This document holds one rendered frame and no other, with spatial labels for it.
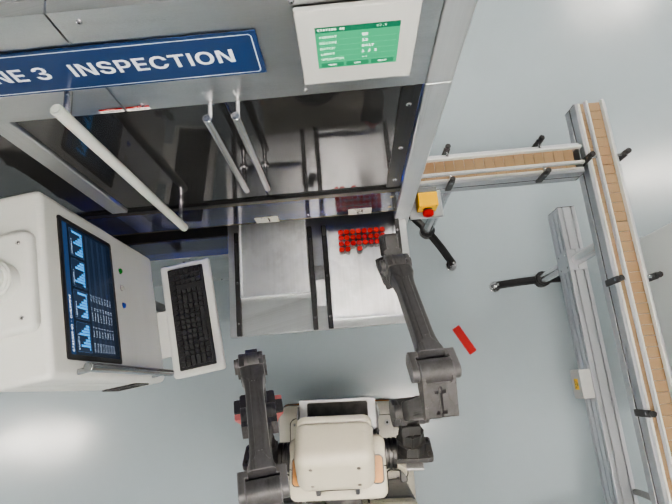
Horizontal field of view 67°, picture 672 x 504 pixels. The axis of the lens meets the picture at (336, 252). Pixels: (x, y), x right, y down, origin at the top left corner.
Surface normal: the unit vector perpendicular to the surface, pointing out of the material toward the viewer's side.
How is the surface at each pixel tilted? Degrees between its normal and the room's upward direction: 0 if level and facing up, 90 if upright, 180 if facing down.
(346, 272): 0
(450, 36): 90
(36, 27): 90
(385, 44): 90
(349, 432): 43
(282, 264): 0
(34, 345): 0
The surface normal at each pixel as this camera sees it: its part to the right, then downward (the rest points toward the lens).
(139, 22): 0.08, 0.96
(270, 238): -0.04, -0.25
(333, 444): -0.06, -0.84
